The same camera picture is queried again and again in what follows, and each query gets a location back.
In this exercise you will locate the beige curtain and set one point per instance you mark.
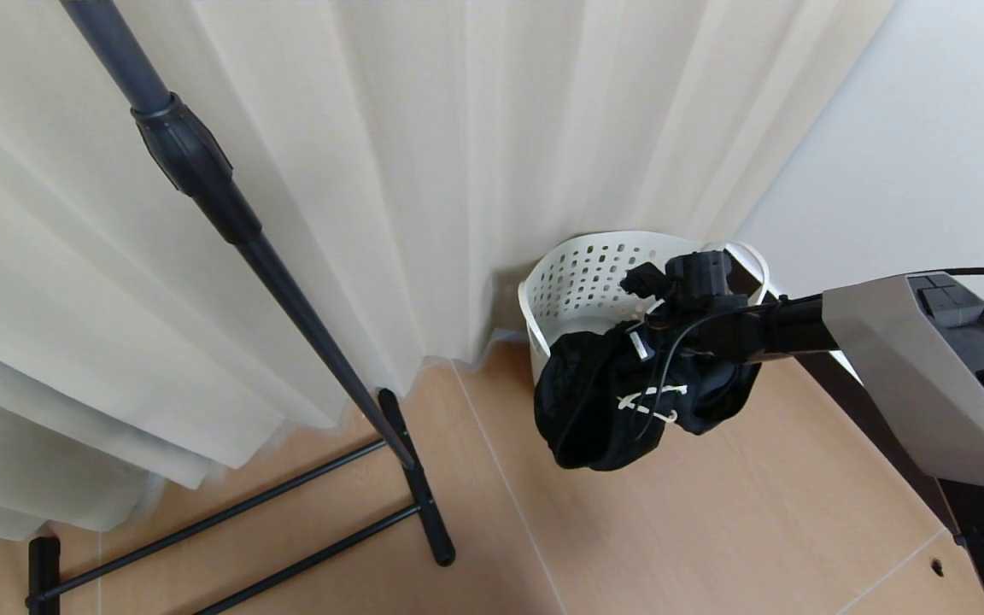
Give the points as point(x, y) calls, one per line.
point(31, 461)
point(458, 171)

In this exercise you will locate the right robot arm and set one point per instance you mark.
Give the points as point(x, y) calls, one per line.
point(919, 384)

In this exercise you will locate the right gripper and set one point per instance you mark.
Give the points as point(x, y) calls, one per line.
point(705, 333)

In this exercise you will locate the black heap of clothes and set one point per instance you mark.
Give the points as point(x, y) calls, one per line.
point(577, 401)

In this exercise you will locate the black clothes rack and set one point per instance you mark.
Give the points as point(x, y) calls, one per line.
point(193, 162)

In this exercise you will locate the white laundry basket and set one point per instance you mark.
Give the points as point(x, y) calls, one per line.
point(582, 282)

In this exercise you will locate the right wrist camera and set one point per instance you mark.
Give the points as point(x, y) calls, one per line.
point(701, 273)

